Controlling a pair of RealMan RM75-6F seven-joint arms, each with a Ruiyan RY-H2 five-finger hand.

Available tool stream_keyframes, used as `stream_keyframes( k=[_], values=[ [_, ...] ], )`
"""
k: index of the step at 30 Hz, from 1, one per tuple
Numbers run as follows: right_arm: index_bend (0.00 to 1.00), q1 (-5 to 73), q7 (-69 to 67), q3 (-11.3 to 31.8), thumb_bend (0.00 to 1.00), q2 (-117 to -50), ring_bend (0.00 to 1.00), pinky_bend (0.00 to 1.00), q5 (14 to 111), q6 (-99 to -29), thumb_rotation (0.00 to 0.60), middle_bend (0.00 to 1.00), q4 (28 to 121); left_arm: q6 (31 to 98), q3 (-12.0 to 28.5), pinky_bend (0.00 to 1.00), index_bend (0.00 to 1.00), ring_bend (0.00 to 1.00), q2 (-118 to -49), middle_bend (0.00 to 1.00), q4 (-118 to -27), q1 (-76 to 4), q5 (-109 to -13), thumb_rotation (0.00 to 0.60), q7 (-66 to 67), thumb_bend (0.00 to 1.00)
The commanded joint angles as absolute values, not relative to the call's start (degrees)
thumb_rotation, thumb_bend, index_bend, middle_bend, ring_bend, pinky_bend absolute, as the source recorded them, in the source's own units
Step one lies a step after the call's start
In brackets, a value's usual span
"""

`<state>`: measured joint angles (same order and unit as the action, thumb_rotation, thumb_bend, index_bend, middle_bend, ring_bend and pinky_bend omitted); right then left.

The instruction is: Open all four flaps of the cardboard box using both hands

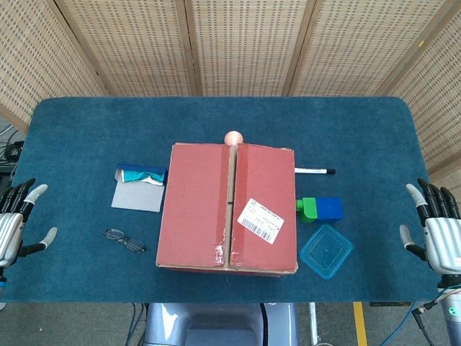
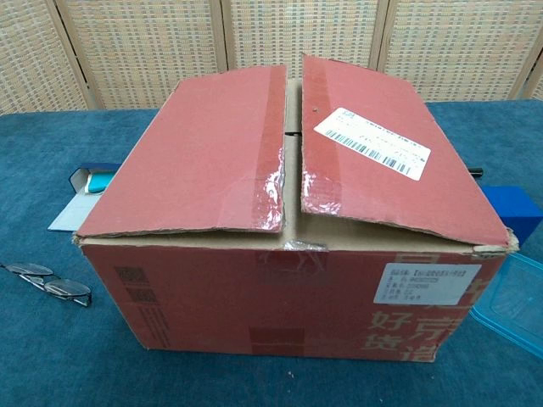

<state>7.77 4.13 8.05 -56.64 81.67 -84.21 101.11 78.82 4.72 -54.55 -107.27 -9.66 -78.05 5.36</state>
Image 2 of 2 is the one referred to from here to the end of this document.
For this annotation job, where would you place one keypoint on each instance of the red cardboard box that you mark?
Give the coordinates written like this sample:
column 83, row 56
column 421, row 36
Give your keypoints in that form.
column 254, row 297

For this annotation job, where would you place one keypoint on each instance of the blue glasses case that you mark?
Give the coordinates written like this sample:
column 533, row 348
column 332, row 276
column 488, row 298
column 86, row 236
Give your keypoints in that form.
column 78, row 178

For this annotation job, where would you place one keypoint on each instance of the teal item in case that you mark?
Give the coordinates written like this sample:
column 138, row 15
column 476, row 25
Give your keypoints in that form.
column 99, row 182

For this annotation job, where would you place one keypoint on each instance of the white and blue card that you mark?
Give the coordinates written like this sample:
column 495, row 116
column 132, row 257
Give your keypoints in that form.
column 72, row 214

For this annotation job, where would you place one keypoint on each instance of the woven folding screen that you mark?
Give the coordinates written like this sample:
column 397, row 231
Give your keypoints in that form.
column 127, row 42

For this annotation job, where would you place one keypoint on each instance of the black-rimmed eyeglasses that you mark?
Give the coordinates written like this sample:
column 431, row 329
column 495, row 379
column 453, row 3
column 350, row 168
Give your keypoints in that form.
column 68, row 288

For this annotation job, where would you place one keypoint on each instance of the solid blue box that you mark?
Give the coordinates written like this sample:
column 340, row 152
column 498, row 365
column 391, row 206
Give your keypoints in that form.
column 517, row 212

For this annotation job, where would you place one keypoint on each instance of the clear blue plastic lid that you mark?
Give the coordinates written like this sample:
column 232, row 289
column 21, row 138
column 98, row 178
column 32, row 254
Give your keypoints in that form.
column 522, row 297

